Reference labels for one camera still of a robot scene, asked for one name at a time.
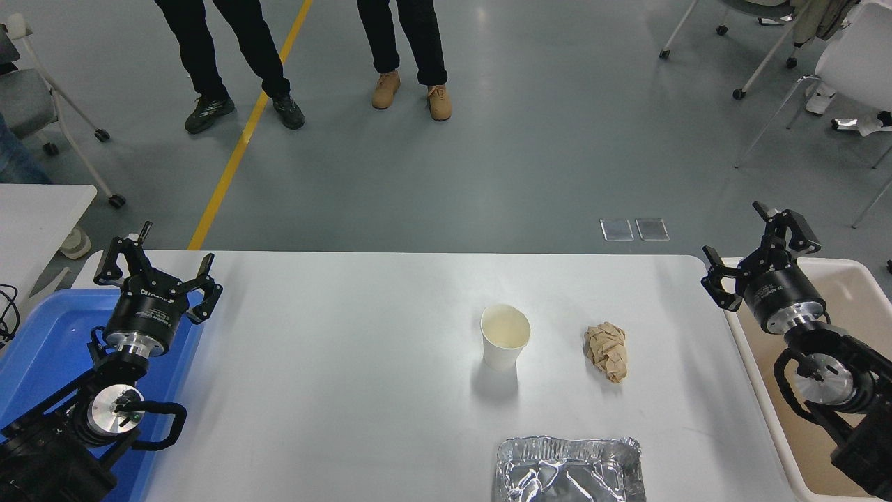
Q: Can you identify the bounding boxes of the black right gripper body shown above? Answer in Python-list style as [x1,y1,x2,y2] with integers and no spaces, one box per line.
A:
[743,261,823,323]

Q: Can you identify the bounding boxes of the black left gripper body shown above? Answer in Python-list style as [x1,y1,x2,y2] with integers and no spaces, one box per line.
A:
[105,279,190,348]

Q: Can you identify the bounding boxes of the white paper cup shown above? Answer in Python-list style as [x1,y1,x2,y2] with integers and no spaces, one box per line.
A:
[480,304,532,372]

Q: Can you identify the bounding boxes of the silver foil tray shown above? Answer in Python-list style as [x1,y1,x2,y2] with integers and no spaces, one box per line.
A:
[495,436,647,502]

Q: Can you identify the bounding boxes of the person's foot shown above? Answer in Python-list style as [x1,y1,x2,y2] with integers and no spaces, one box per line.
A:
[59,225,92,259]

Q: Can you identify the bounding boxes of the large pale bin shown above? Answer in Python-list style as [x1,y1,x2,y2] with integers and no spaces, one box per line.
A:
[721,257,892,502]

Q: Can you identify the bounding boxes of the blue plastic tray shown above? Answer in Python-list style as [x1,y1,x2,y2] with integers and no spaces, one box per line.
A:
[0,287,206,502]

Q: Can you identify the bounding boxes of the white side table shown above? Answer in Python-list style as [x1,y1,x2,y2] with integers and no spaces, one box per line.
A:
[0,184,98,307]

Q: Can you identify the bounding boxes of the crumpled tan paper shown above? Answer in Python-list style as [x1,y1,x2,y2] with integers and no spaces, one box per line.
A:
[584,321,629,383]

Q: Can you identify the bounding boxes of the person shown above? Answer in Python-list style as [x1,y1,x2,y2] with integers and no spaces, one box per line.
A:
[153,0,306,135]
[0,112,53,185]
[806,82,892,137]
[357,0,452,121]

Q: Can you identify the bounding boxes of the rolling chair with casters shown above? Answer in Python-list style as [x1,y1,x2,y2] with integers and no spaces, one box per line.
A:
[659,0,809,100]

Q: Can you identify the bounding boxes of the white-framed rolling chair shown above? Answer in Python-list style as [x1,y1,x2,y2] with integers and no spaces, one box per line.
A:
[0,14,128,208]

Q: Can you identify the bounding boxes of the white shell chair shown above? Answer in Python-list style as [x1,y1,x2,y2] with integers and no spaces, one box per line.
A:
[734,0,892,229]

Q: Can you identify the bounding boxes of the beige hanging jacket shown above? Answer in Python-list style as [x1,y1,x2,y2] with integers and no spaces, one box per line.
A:
[793,0,861,48]

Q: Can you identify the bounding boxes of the black cable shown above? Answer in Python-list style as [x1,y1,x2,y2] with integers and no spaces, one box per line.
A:
[0,282,20,349]

